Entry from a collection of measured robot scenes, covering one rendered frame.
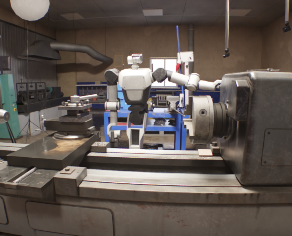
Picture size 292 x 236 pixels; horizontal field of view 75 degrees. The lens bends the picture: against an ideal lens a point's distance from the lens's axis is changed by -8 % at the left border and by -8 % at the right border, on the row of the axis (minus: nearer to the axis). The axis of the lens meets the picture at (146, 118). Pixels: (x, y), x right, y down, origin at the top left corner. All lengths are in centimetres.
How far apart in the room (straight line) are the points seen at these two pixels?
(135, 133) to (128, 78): 49
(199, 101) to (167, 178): 40
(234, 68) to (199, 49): 152
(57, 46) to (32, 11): 201
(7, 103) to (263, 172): 506
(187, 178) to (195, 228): 23
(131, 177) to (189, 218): 33
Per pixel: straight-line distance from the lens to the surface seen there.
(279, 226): 118
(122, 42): 844
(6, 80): 532
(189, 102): 107
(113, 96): 186
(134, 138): 189
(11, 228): 140
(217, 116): 104
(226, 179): 106
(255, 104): 91
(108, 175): 106
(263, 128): 95
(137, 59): 177
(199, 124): 99
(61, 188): 102
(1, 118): 144
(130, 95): 176
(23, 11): 480
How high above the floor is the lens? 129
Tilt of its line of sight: 10 degrees down
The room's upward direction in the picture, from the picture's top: straight up
